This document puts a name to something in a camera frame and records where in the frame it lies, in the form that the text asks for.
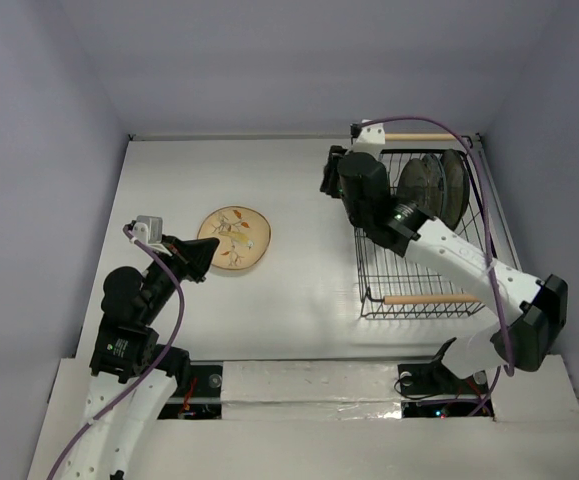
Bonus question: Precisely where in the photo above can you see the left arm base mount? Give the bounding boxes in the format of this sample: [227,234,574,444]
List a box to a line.
[158,362,223,420]

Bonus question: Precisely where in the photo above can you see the purple cable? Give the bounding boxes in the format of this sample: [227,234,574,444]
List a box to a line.
[48,224,188,480]
[361,114,518,416]

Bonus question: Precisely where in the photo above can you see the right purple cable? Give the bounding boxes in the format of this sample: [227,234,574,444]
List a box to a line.
[361,114,518,416]

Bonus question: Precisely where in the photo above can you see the dark grey rimmed plate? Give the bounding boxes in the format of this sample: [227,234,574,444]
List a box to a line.
[440,149,470,231]

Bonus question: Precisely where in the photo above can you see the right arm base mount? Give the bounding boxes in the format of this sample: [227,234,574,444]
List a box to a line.
[394,337,489,400]

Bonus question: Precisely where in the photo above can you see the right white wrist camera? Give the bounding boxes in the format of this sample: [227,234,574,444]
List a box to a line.
[349,123,386,158]

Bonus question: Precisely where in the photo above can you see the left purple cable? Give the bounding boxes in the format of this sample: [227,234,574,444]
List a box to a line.
[48,224,188,480]

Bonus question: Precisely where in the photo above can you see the grey reindeer plate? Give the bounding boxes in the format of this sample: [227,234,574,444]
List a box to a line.
[396,155,435,216]

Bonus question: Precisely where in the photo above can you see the blue floral plate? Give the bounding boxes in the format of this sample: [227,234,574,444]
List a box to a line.
[422,153,448,218]

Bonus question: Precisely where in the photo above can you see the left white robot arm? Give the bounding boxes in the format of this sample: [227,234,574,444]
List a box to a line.
[61,236,219,479]

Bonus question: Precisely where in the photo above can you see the black wire dish rack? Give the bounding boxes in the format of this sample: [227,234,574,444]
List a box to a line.
[354,145,485,320]

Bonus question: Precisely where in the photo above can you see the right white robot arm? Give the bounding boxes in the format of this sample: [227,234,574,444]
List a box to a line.
[320,146,568,392]

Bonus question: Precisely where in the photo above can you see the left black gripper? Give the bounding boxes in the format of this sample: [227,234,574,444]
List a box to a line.
[140,231,220,321]

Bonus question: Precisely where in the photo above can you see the beige bird pattern plate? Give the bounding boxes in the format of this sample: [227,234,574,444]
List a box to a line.
[197,206,272,271]

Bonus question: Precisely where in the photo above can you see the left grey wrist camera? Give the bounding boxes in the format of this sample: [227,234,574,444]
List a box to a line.
[129,215,164,252]

